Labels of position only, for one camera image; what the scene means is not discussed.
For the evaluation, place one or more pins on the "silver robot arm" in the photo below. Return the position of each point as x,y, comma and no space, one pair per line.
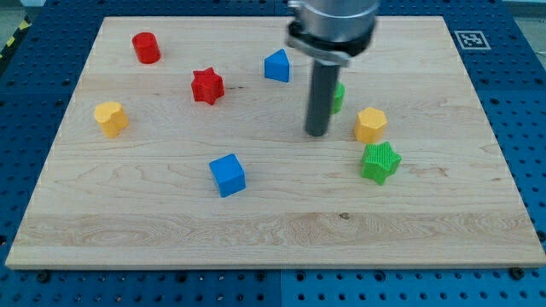
332,31

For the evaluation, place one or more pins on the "yellow heart block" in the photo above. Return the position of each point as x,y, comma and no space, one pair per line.
111,118

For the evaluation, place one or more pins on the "blue cube block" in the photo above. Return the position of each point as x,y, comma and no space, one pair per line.
228,175

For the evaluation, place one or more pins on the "wooden board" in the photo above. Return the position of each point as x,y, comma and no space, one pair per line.
146,199

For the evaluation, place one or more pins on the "blue triangle block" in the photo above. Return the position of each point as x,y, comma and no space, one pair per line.
277,66

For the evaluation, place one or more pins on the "green block behind rod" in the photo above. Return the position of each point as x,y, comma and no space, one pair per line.
339,93

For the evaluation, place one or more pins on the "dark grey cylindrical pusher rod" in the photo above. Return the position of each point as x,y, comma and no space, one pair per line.
323,83

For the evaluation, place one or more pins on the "red star block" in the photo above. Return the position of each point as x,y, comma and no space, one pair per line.
207,86

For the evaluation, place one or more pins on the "yellow hexagon block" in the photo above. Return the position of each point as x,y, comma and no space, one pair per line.
370,125

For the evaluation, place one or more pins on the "green star block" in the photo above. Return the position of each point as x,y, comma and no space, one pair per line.
379,161

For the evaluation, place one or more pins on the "red cylinder block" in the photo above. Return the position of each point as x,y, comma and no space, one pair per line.
146,47

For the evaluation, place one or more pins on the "white fiducial marker tag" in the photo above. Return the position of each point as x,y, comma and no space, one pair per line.
472,40

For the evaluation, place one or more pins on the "black yellow hazard tape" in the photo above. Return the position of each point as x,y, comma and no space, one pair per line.
16,38

